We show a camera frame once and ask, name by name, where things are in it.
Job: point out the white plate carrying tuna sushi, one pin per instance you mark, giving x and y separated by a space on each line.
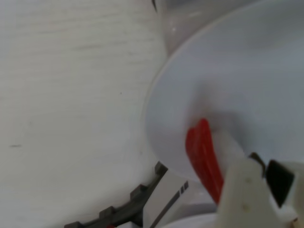
237 71

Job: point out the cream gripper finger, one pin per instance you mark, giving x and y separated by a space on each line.
247 197
292 197

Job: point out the red tuna sushi toy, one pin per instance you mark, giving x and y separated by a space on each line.
202 154

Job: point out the grey circular toy rail track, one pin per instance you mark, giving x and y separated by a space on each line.
133 206

